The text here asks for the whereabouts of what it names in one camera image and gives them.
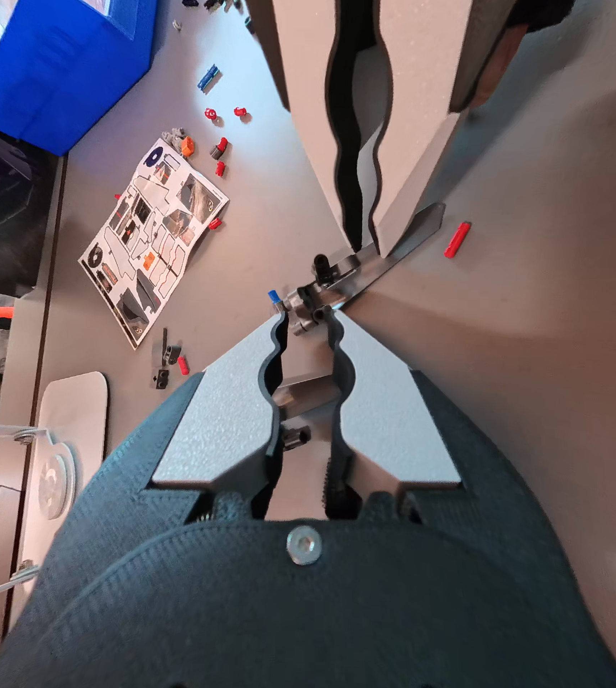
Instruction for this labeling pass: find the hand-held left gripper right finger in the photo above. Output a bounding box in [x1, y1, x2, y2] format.
[321, 309, 464, 519]

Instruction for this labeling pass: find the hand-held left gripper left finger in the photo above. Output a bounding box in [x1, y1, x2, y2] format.
[152, 311, 290, 519]

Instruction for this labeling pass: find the lego sticker sheet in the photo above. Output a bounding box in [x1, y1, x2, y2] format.
[78, 137, 230, 351]

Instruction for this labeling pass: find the person's right hand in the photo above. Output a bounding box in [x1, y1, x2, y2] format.
[471, 26, 527, 112]

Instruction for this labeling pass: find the long red lego pin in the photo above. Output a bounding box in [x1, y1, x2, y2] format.
[443, 221, 472, 260]

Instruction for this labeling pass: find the blue plastic box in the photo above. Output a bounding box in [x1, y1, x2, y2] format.
[0, 0, 159, 158]

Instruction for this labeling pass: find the dark lego set box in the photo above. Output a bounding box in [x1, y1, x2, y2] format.
[0, 121, 67, 296]

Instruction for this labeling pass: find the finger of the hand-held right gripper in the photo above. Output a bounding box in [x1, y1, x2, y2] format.
[368, 0, 476, 259]
[246, 0, 367, 254]

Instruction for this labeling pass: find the silver monitor stand base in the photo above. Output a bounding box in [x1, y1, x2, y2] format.
[18, 371, 111, 544]

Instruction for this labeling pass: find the grey lego blade assembly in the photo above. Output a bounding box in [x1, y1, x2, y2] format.
[267, 202, 447, 338]

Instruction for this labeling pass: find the pile of black lego pieces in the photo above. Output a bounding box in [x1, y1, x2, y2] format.
[181, 0, 252, 30]

